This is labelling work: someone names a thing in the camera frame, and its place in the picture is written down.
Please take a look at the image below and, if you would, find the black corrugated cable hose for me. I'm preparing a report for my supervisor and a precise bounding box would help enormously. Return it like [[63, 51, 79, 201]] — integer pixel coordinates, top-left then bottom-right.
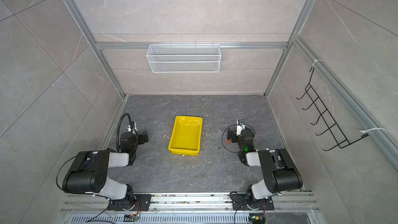
[[115, 112, 134, 152]]

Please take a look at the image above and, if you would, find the yellow plastic bin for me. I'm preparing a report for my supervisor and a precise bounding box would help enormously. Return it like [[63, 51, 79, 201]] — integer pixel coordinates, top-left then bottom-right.
[[168, 116, 203, 156]]

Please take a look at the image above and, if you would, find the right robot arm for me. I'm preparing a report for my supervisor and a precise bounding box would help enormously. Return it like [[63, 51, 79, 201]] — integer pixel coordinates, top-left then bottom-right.
[[225, 125, 303, 203]]

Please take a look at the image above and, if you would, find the white wire mesh basket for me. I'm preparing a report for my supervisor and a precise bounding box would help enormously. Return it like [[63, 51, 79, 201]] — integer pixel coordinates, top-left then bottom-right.
[[146, 44, 222, 73]]

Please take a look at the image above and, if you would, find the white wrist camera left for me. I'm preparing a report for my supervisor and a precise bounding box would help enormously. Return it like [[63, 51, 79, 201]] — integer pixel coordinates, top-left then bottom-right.
[[127, 121, 138, 135]]

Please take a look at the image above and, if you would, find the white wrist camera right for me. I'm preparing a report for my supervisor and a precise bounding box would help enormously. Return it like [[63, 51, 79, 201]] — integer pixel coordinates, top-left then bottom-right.
[[236, 119, 246, 136]]

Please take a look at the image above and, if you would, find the aluminium mounting rail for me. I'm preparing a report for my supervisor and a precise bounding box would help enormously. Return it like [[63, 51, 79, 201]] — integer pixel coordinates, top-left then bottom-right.
[[61, 192, 320, 214]]

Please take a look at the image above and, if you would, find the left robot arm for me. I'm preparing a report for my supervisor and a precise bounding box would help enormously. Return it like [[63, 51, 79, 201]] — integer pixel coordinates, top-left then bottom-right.
[[61, 131, 148, 202]]

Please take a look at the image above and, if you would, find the black wire hook rack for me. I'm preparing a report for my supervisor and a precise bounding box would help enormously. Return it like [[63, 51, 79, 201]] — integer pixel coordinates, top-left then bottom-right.
[[296, 67, 369, 151]]

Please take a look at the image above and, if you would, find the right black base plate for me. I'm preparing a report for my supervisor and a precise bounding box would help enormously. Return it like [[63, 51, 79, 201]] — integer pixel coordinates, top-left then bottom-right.
[[229, 191, 275, 211]]

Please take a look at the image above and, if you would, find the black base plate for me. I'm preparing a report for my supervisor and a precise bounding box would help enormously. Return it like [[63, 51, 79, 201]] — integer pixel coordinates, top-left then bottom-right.
[[229, 191, 275, 211], [107, 194, 152, 212]]

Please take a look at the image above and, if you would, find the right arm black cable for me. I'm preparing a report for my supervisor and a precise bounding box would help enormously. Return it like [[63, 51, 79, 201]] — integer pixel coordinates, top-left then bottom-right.
[[221, 124, 246, 154]]

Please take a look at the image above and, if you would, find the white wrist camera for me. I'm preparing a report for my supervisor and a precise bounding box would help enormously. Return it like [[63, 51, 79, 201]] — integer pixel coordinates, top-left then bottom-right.
[[236, 119, 246, 136], [127, 121, 138, 135]]

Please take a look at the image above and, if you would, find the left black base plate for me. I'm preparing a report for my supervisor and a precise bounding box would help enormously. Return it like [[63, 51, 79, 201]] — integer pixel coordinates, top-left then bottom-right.
[[107, 194, 152, 212]]

